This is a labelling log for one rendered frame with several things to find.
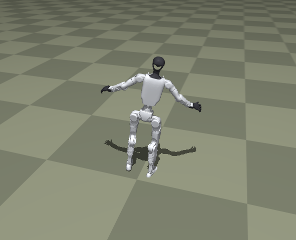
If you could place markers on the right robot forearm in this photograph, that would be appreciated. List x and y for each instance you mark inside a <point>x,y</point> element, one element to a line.
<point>185,101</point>

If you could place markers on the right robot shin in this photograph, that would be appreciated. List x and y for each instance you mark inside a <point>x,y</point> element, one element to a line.
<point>152,158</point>

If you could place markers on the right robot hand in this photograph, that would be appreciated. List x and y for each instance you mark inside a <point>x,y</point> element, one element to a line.
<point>196,106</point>

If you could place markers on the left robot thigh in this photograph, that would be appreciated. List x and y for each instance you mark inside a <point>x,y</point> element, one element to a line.
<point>134,121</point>

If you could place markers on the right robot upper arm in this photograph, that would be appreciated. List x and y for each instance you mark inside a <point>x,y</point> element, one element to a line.
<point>169,85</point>

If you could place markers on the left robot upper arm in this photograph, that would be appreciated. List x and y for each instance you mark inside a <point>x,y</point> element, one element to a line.
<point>137,78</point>

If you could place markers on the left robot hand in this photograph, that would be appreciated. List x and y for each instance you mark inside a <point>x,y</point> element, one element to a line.
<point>106,89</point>

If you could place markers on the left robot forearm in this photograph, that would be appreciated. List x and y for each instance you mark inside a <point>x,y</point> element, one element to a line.
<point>116,87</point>

